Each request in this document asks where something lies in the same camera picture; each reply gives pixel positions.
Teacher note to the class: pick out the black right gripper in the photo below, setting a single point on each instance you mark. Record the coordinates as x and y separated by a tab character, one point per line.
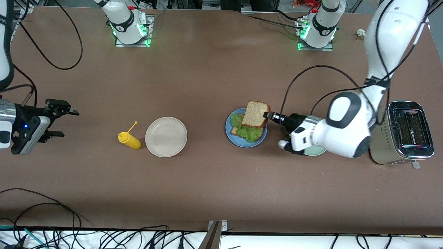
25	112

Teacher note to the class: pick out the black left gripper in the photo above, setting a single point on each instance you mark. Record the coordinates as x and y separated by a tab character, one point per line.
292	121

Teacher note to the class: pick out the rounded brown bread slice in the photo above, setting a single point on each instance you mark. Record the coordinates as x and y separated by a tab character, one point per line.
254	114

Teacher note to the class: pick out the green lettuce leaf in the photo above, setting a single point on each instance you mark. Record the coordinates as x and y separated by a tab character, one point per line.
249	133

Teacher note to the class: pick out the square brown bread slice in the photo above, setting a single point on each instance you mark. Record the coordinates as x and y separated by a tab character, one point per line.
234	130

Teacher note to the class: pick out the yellow mustard squeeze bottle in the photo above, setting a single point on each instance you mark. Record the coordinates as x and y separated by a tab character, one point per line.
130	140

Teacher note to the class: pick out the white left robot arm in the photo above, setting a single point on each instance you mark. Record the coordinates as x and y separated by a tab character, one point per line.
346	135

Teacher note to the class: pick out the blue round plate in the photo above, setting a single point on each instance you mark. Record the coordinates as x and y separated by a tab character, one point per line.
242	144

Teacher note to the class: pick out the green round plate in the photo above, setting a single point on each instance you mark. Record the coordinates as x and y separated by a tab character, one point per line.
315	151

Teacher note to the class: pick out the beige round plate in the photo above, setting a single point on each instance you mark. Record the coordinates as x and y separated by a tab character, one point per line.
166	137

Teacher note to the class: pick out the red package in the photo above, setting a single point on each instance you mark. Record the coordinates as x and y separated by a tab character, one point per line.
306	3

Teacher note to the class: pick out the beige chrome toaster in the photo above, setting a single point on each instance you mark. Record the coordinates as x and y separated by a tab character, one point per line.
412	131

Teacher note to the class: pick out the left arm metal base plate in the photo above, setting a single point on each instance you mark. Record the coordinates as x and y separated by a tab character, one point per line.
315	49

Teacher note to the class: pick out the aluminium frame profile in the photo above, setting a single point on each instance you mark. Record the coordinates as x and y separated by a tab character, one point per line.
17	24

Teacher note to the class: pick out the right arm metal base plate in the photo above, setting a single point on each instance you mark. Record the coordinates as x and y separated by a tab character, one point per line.
133	45

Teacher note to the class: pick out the metal table edge bracket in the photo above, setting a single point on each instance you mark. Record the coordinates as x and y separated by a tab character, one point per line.
213	238

